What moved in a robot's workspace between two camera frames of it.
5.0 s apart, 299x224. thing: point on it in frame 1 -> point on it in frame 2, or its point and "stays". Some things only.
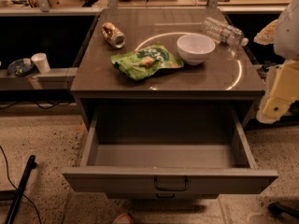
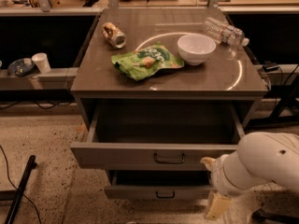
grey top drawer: x=168 y=168 -> x=157 y=134
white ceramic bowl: x=195 y=48 stays
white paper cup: x=41 y=61 stays
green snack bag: x=139 y=63 stays
